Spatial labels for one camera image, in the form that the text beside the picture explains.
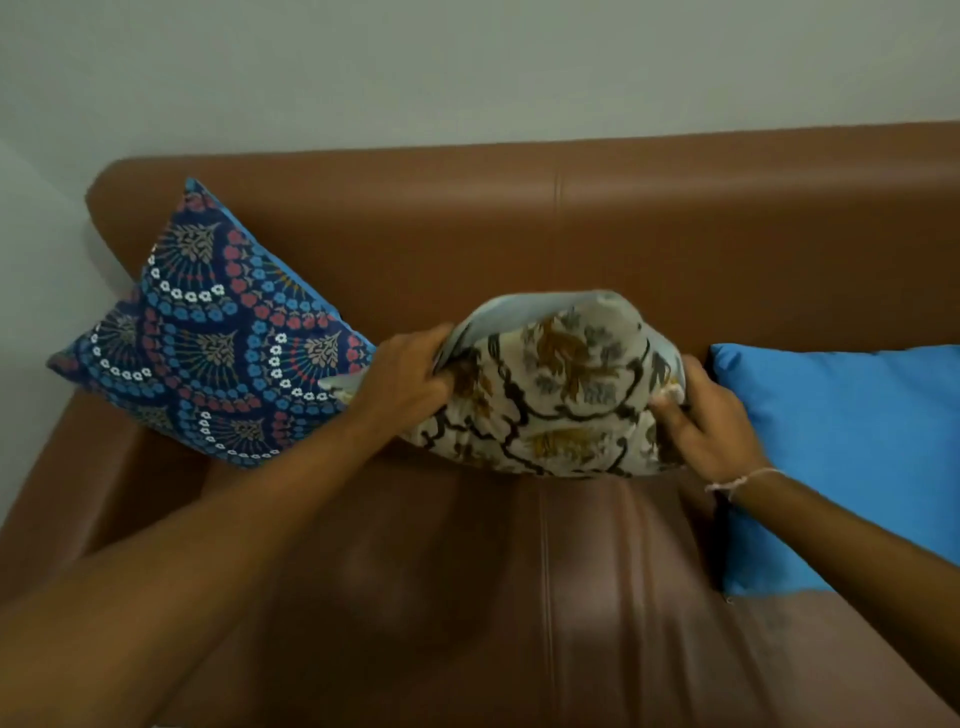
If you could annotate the beige floral patterned cushion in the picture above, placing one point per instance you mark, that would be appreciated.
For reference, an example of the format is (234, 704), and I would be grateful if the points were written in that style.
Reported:
(551, 390)

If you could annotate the person's left forearm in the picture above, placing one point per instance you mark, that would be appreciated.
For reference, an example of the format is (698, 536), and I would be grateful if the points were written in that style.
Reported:
(180, 570)

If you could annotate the person's right hand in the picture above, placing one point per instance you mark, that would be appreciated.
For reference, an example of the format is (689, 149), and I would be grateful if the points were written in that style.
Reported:
(712, 431)

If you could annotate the brown leather sofa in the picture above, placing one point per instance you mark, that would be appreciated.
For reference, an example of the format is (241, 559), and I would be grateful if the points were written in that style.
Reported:
(525, 450)

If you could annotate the person's right thumb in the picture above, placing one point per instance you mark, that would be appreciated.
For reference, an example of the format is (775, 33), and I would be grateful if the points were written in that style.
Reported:
(671, 405)

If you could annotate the person's right forearm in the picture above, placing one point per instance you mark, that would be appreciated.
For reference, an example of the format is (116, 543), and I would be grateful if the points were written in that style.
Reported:
(847, 562)

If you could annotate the person's left hand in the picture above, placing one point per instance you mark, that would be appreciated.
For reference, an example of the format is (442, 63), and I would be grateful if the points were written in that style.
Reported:
(397, 382)

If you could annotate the person's left fingers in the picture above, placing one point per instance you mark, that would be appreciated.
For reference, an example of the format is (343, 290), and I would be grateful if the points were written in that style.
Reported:
(442, 352)

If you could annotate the plain blue cushion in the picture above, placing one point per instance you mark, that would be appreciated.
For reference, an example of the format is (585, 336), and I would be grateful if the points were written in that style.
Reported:
(847, 457)

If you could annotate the navy floral patterned cushion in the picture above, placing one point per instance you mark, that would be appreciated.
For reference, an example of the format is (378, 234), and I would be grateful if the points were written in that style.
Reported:
(217, 330)

